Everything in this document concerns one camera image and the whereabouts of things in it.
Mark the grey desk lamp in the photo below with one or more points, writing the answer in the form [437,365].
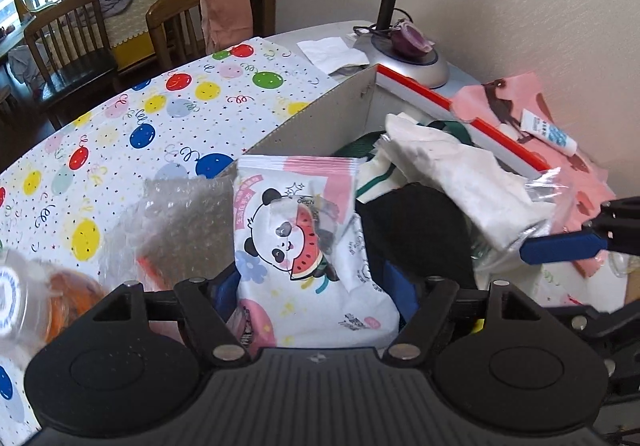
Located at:
[415,61]

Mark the balloon print tablecloth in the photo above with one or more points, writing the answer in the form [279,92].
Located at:
[150,116]

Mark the white paper tissue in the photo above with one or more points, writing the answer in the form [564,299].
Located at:
[330,53]

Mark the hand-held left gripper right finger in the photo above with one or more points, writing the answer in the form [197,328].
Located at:
[400,291]

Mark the purple round lid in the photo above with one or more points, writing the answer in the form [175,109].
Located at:
[410,38]

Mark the sofa with crochet blanket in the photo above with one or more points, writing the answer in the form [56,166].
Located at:
[135,16]

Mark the white cloth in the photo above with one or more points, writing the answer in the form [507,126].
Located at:
[450,171]

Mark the pink towel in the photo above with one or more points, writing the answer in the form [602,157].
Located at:
[225,8]

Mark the clear bubble wrap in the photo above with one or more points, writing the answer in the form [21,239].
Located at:
[170,211]

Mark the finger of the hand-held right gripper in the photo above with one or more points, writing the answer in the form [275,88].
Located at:
[560,246]
[600,341]

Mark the tea bottle with white cap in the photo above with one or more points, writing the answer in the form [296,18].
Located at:
[30,296]

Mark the white panda print pack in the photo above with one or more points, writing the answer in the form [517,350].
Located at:
[295,246]

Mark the wooden chair with dark seat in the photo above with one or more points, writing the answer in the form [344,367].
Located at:
[70,71]

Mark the red cardboard box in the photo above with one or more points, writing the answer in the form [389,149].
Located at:
[310,126]

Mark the clear glass jar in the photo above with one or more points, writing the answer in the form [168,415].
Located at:
[620,266]

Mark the pink plastic bag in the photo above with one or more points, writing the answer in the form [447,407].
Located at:
[470,101]

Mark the white tube with blue print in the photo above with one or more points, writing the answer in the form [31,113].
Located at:
[547,131]

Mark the wooden chair with towel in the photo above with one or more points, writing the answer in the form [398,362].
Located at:
[170,16]

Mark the black cloth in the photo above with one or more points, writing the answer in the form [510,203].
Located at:
[415,226]

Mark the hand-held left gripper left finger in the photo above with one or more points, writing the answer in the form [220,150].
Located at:
[226,288]

